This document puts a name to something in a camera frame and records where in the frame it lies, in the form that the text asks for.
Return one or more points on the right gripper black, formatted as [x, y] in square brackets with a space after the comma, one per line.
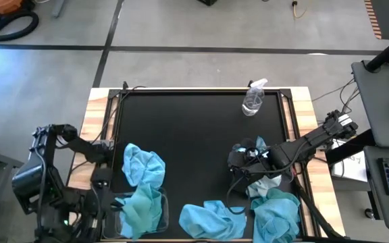
[248, 163]

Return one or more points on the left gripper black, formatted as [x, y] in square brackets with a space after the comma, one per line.
[103, 204]

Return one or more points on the teal microfiber towel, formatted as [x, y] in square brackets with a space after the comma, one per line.
[144, 209]
[275, 194]

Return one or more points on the light blue microfiber towel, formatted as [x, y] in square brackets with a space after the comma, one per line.
[144, 165]
[275, 222]
[127, 227]
[211, 221]

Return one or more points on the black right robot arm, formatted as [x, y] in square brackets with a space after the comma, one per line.
[316, 138]

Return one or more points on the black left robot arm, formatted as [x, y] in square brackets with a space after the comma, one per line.
[29, 182]

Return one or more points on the blue thin cloth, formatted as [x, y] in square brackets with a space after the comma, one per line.
[259, 143]

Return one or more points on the clear spray bottle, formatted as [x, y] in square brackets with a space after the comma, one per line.
[252, 103]

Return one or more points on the white paper sheet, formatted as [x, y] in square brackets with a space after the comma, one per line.
[353, 168]

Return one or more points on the black caster wheel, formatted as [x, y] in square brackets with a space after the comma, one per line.
[369, 213]

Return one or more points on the grey desk shelf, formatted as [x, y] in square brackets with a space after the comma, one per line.
[377, 111]

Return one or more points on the grey keyboard tray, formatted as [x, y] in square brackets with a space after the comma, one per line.
[388, 209]

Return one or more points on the black box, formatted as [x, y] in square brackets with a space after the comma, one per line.
[208, 2]

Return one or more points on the black monitor pole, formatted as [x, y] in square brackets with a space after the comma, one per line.
[388, 50]

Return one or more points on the grey metal bar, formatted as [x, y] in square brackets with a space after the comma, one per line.
[58, 7]

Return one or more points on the orange shop vacuum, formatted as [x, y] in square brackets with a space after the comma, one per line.
[5, 5]

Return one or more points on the black metal table frame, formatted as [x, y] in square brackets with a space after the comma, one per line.
[198, 90]

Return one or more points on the black frame clamp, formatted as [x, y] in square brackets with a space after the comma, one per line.
[124, 84]

